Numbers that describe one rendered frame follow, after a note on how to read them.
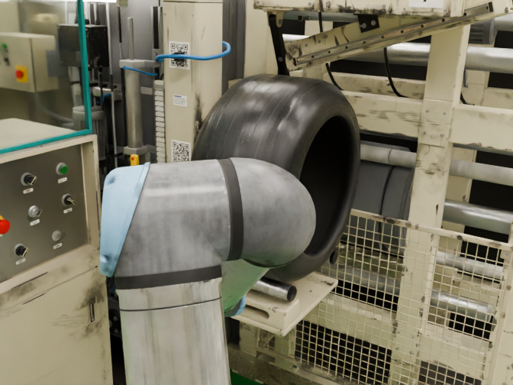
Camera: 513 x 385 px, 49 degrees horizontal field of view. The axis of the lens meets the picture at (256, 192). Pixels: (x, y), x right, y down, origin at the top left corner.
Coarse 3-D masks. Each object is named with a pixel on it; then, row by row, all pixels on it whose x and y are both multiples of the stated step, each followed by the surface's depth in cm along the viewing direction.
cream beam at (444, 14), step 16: (256, 0) 172; (272, 0) 169; (288, 0) 166; (304, 0) 164; (320, 0) 161; (336, 0) 159; (352, 0) 156; (368, 0) 154; (384, 0) 152; (400, 0) 150; (448, 0) 143; (464, 0) 152; (432, 16) 147; (448, 16) 145
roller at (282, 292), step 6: (258, 282) 158; (264, 282) 157; (270, 282) 157; (276, 282) 156; (252, 288) 159; (258, 288) 158; (264, 288) 157; (270, 288) 156; (276, 288) 155; (282, 288) 154; (288, 288) 154; (294, 288) 154; (270, 294) 157; (276, 294) 155; (282, 294) 154; (288, 294) 153; (294, 294) 155; (288, 300) 154
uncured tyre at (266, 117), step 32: (224, 96) 148; (256, 96) 144; (288, 96) 141; (320, 96) 144; (224, 128) 141; (256, 128) 137; (288, 128) 136; (320, 128) 180; (352, 128) 163; (192, 160) 146; (288, 160) 135; (320, 160) 186; (352, 160) 172; (320, 192) 186; (352, 192) 173; (320, 224) 182; (320, 256) 161
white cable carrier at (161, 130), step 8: (160, 80) 169; (160, 96) 170; (160, 104) 170; (160, 112) 171; (160, 120) 172; (160, 128) 173; (160, 136) 174; (160, 144) 175; (160, 152) 176; (160, 160) 177
